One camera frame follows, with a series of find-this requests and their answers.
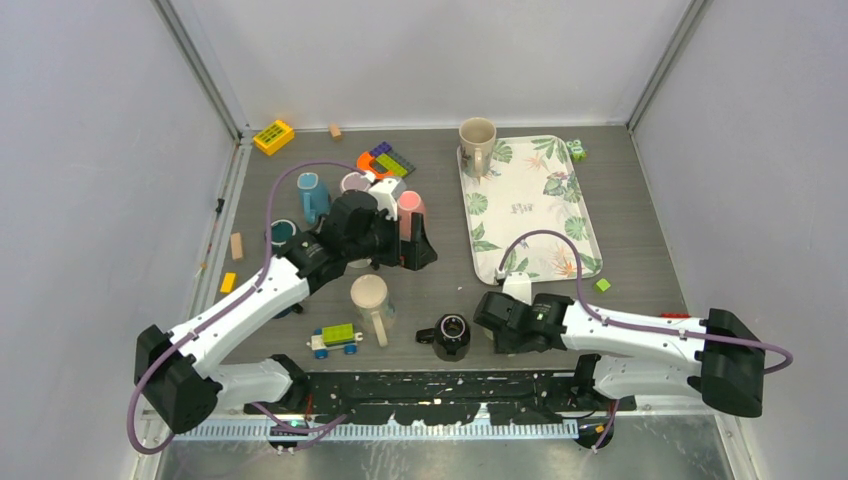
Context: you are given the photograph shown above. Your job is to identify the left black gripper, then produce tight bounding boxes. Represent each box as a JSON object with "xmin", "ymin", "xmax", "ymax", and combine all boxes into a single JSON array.
[{"xmin": 345, "ymin": 207, "xmax": 436, "ymax": 270}]

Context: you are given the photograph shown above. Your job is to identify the beige floral mug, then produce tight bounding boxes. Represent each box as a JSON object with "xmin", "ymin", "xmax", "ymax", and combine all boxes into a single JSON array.
[{"xmin": 458, "ymin": 117, "xmax": 497, "ymax": 178}]

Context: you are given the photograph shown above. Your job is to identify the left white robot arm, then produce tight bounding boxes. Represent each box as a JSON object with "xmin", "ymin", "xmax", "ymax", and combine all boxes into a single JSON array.
[{"xmin": 135, "ymin": 191, "xmax": 438, "ymax": 434}]

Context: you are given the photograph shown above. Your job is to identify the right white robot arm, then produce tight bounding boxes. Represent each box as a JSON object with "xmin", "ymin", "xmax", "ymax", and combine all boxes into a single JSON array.
[{"xmin": 474, "ymin": 292, "xmax": 766, "ymax": 418}]

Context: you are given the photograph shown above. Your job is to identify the pink mug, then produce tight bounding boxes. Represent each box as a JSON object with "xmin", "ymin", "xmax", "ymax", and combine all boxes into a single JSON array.
[{"xmin": 397, "ymin": 190, "xmax": 426, "ymax": 240}]

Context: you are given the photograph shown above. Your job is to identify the black faceted mug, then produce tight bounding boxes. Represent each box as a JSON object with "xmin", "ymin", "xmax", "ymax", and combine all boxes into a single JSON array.
[{"xmin": 415, "ymin": 314, "xmax": 471, "ymax": 362}]

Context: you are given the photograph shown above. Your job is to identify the beige seahorse mug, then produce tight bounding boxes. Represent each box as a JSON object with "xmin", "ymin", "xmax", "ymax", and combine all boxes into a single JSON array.
[{"xmin": 350, "ymin": 274, "xmax": 396, "ymax": 347}]

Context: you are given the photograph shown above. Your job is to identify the mauve mug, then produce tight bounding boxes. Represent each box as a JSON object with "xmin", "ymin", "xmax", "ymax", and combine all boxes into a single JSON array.
[{"xmin": 339, "ymin": 172, "xmax": 375, "ymax": 194}]

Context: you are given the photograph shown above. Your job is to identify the light blue mug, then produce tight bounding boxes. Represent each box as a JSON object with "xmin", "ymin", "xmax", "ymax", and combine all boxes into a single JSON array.
[{"xmin": 297, "ymin": 172, "xmax": 331, "ymax": 225}]

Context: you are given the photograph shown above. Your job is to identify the dark blue mug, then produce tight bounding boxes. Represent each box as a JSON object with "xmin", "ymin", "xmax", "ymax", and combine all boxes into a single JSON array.
[{"xmin": 273, "ymin": 303, "xmax": 304, "ymax": 319}]

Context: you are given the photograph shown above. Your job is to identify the dark teal mug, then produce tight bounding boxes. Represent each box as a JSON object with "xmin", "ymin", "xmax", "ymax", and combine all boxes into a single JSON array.
[{"xmin": 266, "ymin": 218, "xmax": 300, "ymax": 246}]

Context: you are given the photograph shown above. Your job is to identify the small green cube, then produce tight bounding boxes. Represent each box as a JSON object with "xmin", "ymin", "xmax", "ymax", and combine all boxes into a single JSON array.
[{"xmin": 594, "ymin": 278, "xmax": 611, "ymax": 293}]

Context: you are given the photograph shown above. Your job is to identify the orange and purple brick pile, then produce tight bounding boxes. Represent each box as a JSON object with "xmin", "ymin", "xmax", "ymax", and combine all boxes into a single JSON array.
[{"xmin": 356, "ymin": 142, "xmax": 416, "ymax": 180}]

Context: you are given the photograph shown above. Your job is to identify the toy brick car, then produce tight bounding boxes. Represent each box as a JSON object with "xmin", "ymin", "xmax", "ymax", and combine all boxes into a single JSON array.
[{"xmin": 306, "ymin": 323, "xmax": 364, "ymax": 360}]

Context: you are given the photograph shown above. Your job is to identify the floral leaf tray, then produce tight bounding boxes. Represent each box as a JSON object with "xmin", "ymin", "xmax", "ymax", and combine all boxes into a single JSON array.
[{"xmin": 460, "ymin": 135, "xmax": 603, "ymax": 285}]

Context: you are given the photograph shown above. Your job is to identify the small wooden block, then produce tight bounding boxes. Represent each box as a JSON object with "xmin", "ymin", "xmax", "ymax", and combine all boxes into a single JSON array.
[{"xmin": 328, "ymin": 124, "xmax": 343, "ymax": 141}]

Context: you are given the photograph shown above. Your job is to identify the green owl toy brick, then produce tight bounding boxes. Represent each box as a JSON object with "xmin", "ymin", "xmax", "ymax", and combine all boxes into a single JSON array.
[{"xmin": 565, "ymin": 139, "xmax": 588, "ymax": 162}]

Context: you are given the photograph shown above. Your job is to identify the long wooden block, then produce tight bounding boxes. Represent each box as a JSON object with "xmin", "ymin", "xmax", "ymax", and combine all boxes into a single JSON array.
[{"xmin": 230, "ymin": 232, "xmax": 244, "ymax": 261}]

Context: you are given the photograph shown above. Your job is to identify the yellow toy brick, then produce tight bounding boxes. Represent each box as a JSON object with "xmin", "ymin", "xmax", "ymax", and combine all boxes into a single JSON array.
[{"xmin": 253, "ymin": 120, "xmax": 296, "ymax": 156}]

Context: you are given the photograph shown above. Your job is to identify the small yellow block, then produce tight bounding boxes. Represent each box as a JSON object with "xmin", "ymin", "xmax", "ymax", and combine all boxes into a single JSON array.
[{"xmin": 219, "ymin": 272, "xmax": 237, "ymax": 294}]

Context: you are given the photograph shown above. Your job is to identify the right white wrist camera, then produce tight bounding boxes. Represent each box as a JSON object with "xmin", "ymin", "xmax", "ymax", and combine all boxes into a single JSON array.
[{"xmin": 496, "ymin": 270, "xmax": 533, "ymax": 305}]

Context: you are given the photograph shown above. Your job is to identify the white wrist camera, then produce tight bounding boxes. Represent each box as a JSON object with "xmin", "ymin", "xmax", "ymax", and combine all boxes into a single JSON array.
[
  {"xmin": 496, "ymin": 270, "xmax": 533, "ymax": 305},
  {"xmin": 366, "ymin": 177, "xmax": 406, "ymax": 221}
]

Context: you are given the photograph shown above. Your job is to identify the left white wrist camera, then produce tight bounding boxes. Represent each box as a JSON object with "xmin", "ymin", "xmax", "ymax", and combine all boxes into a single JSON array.
[{"xmin": 366, "ymin": 177, "xmax": 406, "ymax": 221}]

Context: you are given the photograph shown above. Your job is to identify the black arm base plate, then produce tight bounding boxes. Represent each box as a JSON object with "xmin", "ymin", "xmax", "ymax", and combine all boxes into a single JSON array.
[{"xmin": 263, "ymin": 370, "xmax": 611, "ymax": 426}]

